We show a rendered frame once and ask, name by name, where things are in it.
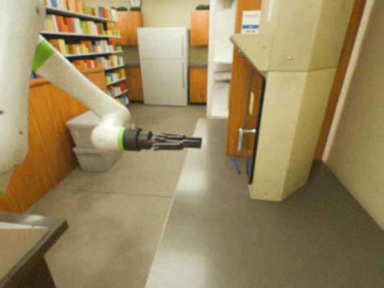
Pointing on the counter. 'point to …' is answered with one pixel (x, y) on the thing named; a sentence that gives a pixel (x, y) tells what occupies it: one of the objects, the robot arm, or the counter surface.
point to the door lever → (243, 137)
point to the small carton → (251, 22)
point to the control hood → (254, 48)
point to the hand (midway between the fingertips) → (193, 142)
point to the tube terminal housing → (295, 90)
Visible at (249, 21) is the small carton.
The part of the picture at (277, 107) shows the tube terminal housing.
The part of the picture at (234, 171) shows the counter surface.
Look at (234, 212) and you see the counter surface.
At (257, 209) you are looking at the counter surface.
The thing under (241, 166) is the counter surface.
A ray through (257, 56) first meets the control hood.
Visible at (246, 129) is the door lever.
